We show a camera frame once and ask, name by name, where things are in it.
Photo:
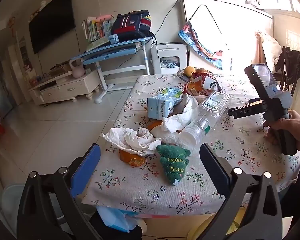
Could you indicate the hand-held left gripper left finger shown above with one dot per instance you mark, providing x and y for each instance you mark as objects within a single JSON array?
[{"x": 86, "y": 170}]

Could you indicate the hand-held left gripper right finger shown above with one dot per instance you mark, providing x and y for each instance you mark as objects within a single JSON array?
[{"x": 213, "y": 167}]

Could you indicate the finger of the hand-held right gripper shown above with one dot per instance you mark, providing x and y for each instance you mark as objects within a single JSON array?
[{"x": 233, "y": 112}]

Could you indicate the clear plastic bottle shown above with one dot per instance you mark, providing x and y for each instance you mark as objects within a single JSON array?
[{"x": 210, "y": 112}]

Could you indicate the red snack bag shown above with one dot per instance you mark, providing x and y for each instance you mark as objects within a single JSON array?
[{"x": 195, "y": 88}]

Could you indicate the large white tissue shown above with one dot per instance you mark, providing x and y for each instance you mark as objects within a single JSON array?
[{"x": 182, "y": 120}]

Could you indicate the yellow plastic basin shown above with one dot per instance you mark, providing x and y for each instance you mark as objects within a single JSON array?
[{"x": 205, "y": 226}]

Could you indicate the light blue milk carton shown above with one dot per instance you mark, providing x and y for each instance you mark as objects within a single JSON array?
[{"x": 158, "y": 107}]

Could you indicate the black folding chair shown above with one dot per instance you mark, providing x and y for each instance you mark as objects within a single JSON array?
[{"x": 288, "y": 86}]

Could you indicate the floral tablecloth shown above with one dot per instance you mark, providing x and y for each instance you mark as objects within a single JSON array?
[{"x": 240, "y": 135}]

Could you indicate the green knitted toy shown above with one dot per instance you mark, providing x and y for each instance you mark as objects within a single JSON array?
[{"x": 173, "y": 163}]

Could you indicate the dark jacket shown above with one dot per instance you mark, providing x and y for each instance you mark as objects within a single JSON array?
[{"x": 290, "y": 62}]

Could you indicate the brown spotted mango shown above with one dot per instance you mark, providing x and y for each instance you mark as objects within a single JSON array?
[{"x": 201, "y": 70}]

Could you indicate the cream cushion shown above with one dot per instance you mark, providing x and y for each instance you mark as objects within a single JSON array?
[{"x": 271, "y": 50}]

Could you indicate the flat crumpled white tissue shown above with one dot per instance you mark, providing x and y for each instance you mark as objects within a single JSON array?
[{"x": 130, "y": 140}]

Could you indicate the blue plastic bag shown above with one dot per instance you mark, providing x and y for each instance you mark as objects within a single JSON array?
[{"x": 115, "y": 217}]

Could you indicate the yellow mango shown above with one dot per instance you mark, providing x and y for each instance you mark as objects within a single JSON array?
[{"x": 189, "y": 71}]

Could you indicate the dark cloth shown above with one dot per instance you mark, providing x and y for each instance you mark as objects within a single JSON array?
[{"x": 115, "y": 232}]

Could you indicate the cream television stand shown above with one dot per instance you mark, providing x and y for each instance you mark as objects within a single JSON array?
[{"x": 65, "y": 87}]

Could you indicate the small orange peel piece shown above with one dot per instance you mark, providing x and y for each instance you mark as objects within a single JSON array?
[{"x": 145, "y": 108}]

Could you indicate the white tall cabinet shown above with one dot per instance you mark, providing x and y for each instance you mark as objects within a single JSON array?
[{"x": 240, "y": 20}]

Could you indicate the white floor appliance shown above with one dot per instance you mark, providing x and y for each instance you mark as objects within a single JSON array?
[{"x": 157, "y": 57}]

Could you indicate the pink kettlebell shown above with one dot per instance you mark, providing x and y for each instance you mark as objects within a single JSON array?
[{"x": 77, "y": 71}]

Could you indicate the brown box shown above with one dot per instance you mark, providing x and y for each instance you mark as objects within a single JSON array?
[{"x": 61, "y": 69}]

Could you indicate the glass panelled door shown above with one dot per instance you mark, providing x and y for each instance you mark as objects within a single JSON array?
[{"x": 0, "y": 90}]

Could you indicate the blue study desk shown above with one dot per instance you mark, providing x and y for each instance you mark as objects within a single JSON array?
[{"x": 110, "y": 48}]

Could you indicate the flat green booklet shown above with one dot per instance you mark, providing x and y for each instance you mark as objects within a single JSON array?
[{"x": 97, "y": 43}]

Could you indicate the white display cabinet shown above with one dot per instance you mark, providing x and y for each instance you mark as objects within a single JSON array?
[{"x": 22, "y": 55}]

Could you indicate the navy red backpack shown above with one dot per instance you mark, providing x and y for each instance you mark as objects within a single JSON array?
[{"x": 131, "y": 26}]

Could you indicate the light blue small box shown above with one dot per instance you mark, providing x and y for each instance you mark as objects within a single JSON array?
[{"x": 114, "y": 38}]

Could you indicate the row of books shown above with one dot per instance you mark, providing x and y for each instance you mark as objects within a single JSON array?
[{"x": 95, "y": 30}]

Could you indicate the pink plush toy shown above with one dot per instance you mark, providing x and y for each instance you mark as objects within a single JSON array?
[{"x": 103, "y": 17}]

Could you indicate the black flat television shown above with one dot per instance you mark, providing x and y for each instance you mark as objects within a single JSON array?
[{"x": 52, "y": 20}]

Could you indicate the red hanging wall ornament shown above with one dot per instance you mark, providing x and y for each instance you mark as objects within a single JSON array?
[{"x": 12, "y": 25}]

